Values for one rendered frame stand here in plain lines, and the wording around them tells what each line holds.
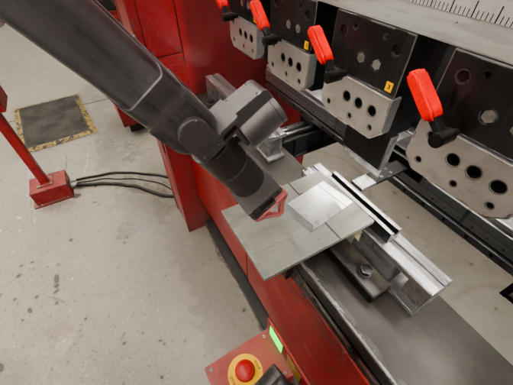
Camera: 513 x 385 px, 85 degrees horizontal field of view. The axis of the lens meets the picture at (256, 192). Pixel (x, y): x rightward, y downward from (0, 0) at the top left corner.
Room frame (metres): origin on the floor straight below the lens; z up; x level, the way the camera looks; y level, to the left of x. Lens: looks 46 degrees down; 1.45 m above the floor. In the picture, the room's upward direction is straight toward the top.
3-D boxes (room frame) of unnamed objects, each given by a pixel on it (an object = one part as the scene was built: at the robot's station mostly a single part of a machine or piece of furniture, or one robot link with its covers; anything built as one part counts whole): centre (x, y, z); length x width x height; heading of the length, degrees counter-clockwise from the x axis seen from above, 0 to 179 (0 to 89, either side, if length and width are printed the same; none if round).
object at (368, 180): (0.53, -0.34, 1.01); 0.26 x 0.12 x 0.05; 120
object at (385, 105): (0.47, -0.20, 1.26); 0.15 x 0.09 x 0.17; 30
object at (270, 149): (0.93, 0.06, 0.92); 0.50 x 0.06 x 0.10; 30
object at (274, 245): (0.38, -0.08, 1.00); 0.26 x 0.18 x 0.01; 120
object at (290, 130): (1.03, -0.32, 0.81); 0.64 x 0.08 x 0.14; 120
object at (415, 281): (0.40, -0.24, 0.92); 0.39 x 0.06 x 0.10; 30
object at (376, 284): (0.39, -0.18, 0.89); 0.30 x 0.05 x 0.03; 30
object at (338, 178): (0.42, -0.23, 0.99); 0.20 x 0.03 x 0.03; 30
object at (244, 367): (0.14, 0.02, 0.79); 0.04 x 0.04 x 0.04
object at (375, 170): (0.45, -0.21, 1.13); 0.10 x 0.02 x 0.10; 30
